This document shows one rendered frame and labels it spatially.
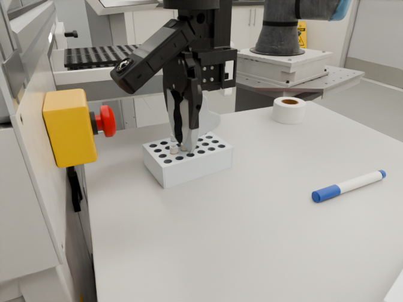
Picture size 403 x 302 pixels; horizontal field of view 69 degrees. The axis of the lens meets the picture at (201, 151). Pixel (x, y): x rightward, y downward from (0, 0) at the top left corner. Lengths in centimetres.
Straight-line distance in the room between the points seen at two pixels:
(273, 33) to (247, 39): 311
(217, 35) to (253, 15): 374
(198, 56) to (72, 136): 18
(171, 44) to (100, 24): 119
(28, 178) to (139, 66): 18
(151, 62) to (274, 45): 72
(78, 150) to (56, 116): 4
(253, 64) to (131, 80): 69
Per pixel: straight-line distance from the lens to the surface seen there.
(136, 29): 363
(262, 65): 99
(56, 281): 33
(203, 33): 41
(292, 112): 66
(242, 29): 409
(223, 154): 46
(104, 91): 58
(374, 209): 46
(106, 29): 155
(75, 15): 226
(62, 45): 87
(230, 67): 63
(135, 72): 37
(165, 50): 38
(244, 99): 110
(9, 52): 27
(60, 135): 35
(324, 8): 100
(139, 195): 43
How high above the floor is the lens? 102
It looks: 29 degrees down
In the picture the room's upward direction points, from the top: straight up
